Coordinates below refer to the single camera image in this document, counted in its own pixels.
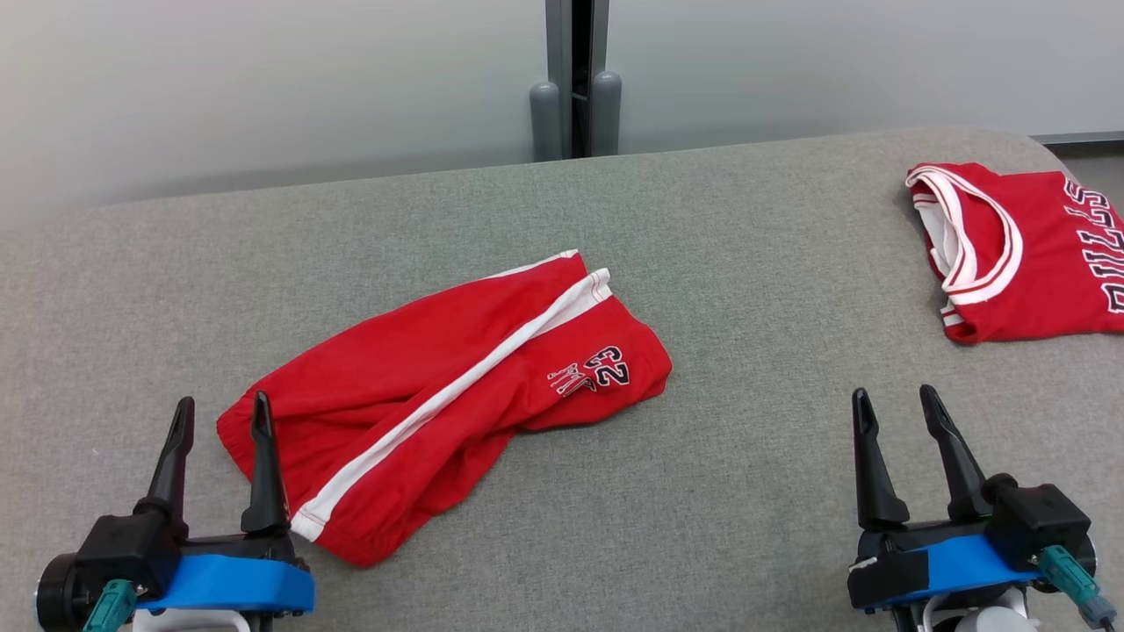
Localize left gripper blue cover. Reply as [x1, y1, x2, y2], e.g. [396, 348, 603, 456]
[132, 391, 315, 616]

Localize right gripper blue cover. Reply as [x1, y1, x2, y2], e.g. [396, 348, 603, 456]
[847, 384, 1042, 612]

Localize red shorts with white stripe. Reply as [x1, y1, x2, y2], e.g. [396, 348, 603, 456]
[216, 249, 674, 568]

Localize red basketball jersey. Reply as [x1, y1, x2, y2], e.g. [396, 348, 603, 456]
[905, 162, 1124, 345]

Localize grey rounded post foot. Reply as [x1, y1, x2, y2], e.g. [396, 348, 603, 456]
[529, 81, 563, 163]
[589, 70, 623, 157]

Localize grey partition post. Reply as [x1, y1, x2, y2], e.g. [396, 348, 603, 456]
[544, 0, 610, 159]

